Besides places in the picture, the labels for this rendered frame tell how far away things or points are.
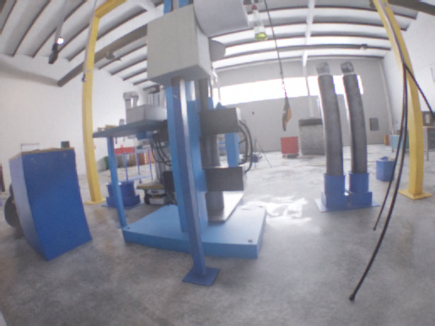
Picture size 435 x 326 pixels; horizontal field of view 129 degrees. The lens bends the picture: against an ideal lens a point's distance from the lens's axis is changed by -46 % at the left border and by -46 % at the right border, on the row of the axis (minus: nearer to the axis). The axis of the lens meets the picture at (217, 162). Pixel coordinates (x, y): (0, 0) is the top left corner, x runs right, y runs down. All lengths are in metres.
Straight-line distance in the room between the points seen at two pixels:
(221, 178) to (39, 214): 1.61
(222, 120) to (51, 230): 1.77
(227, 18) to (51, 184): 1.79
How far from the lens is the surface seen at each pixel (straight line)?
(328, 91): 2.24
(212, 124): 1.58
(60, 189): 1.94
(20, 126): 11.96
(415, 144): 2.81
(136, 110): 1.67
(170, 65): 1.02
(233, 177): 1.56
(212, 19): 1.07
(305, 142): 9.44
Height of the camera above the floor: 0.78
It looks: 5 degrees down
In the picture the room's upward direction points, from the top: 6 degrees counter-clockwise
